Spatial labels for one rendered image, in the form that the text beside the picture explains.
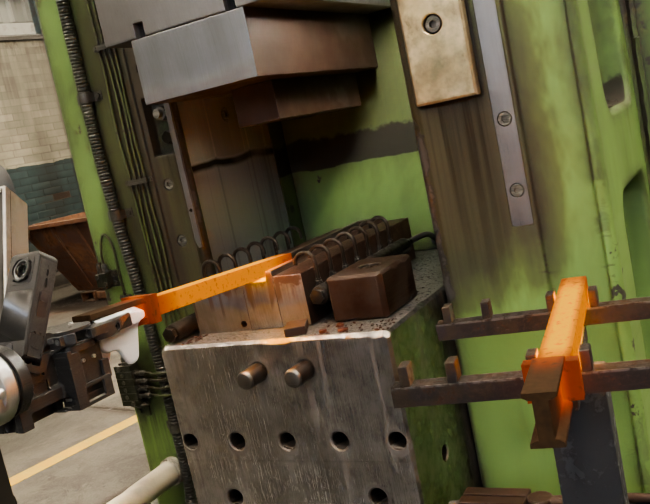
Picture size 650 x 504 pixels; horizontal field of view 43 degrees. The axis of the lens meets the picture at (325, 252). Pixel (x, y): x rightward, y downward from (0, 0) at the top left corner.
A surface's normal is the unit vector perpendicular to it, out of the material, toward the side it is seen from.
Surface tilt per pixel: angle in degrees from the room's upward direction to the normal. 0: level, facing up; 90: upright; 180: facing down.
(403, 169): 90
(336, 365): 90
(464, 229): 90
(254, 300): 90
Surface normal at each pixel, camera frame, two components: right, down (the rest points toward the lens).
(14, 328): -0.50, -0.31
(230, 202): 0.87, -0.11
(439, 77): -0.45, 0.22
